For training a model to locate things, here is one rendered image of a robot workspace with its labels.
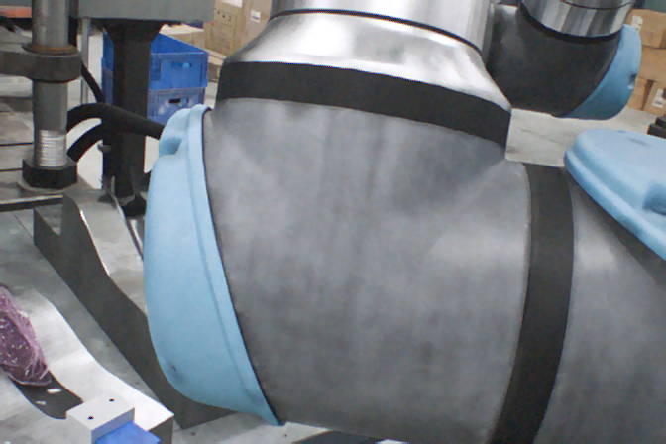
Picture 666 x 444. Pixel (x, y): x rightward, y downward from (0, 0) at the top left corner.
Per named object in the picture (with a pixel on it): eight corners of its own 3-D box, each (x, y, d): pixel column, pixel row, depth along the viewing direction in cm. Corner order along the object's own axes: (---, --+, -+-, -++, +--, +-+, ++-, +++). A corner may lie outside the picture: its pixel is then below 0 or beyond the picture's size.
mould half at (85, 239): (369, 372, 98) (386, 277, 93) (181, 430, 83) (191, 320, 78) (187, 221, 134) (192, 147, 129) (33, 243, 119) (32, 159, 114)
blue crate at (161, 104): (208, 122, 476) (211, 87, 468) (147, 128, 448) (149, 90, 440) (156, 96, 517) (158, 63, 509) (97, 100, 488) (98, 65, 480)
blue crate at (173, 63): (209, 88, 468) (212, 53, 460) (150, 92, 442) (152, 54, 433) (156, 65, 508) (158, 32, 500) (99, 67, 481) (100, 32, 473)
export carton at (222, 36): (286, 62, 611) (292, 10, 596) (237, 62, 585) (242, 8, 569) (246, 45, 656) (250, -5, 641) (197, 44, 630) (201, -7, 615)
